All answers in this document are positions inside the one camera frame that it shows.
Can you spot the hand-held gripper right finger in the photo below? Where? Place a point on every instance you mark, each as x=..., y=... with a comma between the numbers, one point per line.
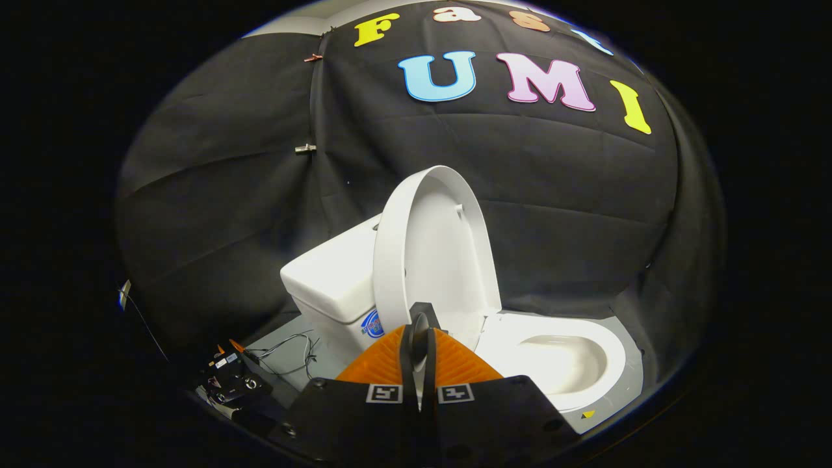
x=487, y=416

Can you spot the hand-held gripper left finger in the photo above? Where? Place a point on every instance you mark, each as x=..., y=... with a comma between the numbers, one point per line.
x=364, y=416

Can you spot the round black lid pull tab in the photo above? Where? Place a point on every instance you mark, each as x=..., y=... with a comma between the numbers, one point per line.
x=419, y=333

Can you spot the white toilet tank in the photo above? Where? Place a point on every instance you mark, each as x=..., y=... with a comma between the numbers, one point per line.
x=325, y=279

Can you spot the black backdrop cloth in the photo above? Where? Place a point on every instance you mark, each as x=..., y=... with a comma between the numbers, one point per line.
x=552, y=195

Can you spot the silver cloth clip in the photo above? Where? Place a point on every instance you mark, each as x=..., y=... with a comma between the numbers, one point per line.
x=305, y=148

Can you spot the orange cloth clip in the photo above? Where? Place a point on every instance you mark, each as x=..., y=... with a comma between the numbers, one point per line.
x=312, y=57

